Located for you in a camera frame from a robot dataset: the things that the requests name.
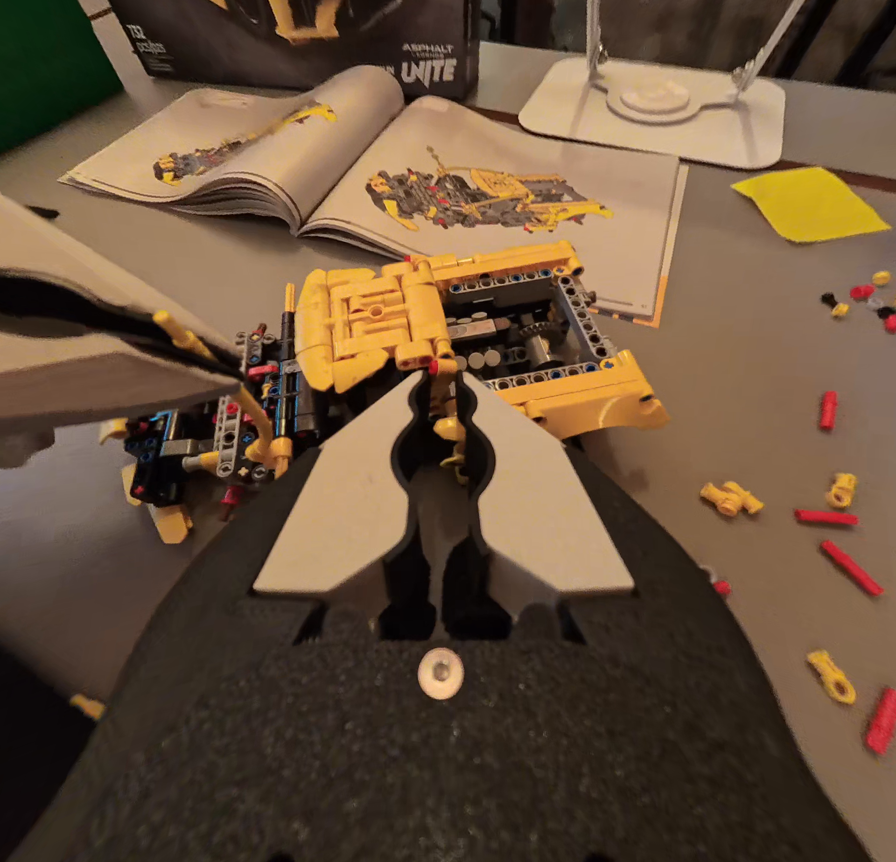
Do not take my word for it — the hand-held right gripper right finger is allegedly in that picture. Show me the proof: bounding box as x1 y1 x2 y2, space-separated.
447 372 637 625

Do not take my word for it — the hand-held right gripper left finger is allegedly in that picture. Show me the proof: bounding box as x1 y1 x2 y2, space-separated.
252 371 438 626

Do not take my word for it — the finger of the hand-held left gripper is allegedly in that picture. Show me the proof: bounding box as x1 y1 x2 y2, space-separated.
0 193 245 381
0 326 243 435

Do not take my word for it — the yellow toy brick model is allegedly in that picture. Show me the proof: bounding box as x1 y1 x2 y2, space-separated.
98 240 670 545

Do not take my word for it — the green box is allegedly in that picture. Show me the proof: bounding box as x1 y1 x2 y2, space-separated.
0 0 126 154

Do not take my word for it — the dark printed toy box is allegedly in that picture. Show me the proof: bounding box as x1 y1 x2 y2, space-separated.
91 0 483 101

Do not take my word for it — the open instruction booklet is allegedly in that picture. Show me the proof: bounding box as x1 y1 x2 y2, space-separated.
59 64 690 329

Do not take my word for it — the cluster of small brick pieces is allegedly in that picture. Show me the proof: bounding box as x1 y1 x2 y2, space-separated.
820 269 896 335

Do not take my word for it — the white lamp stand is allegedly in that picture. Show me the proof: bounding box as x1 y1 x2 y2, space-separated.
518 0 851 170

